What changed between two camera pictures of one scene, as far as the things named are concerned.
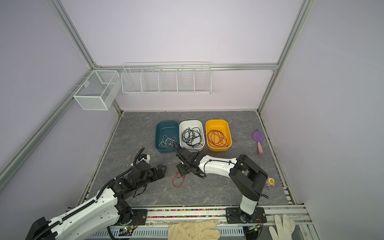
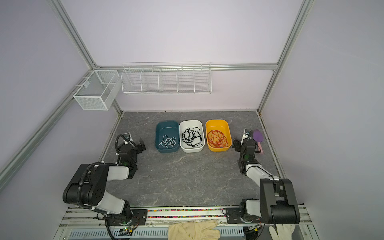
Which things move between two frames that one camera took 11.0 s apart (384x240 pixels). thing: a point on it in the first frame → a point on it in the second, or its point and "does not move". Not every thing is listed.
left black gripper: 161,173 → 138,147
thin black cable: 192,137 does not move
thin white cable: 167,142 does not move
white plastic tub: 192,134 does not move
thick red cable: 217,137 does not move
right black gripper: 181,170 → 237,144
